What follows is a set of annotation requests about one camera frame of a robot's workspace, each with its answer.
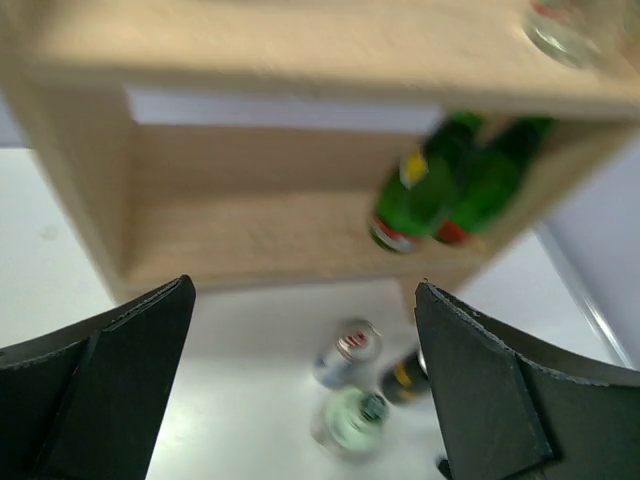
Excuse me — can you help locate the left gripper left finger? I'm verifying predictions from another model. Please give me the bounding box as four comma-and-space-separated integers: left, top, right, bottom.
1, 275, 195, 479

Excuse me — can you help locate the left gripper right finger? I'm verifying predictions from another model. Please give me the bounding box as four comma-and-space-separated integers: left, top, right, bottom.
415, 282, 639, 479

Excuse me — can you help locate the black can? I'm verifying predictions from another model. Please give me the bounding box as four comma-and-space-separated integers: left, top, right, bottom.
379, 349, 431, 405

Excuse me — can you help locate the clear bottle green cap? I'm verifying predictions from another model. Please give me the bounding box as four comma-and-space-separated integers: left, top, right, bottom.
522, 1, 636, 68

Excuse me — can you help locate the wooden two-tier shelf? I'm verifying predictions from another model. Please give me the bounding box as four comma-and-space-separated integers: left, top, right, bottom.
1, 1, 639, 301

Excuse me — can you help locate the silver can rear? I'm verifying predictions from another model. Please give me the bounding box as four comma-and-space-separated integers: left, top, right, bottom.
313, 318, 382, 389

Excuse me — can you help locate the green glass bottle left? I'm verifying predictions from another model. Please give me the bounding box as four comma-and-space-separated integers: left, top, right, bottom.
369, 112, 486, 254

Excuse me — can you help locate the green glass bottle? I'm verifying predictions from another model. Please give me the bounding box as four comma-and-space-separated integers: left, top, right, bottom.
434, 117, 557, 245
369, 112, 486, 254

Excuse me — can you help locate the green glass bottle right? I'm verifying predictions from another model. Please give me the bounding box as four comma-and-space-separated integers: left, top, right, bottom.
434, 117, 557, 245

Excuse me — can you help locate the aluminium rail frame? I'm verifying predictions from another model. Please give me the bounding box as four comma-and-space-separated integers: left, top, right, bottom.
536, 224, 637, 370

